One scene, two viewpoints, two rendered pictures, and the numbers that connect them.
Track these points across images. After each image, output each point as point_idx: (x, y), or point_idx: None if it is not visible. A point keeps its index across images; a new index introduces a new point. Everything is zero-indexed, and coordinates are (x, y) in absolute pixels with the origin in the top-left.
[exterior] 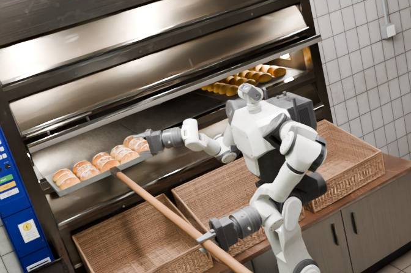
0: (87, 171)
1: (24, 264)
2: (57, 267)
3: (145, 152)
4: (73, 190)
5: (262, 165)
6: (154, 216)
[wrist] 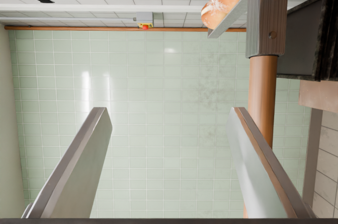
0: None
1: None
2: (317, 16)
3: (242, 177)
4: (222, 31)
5: None
6: None
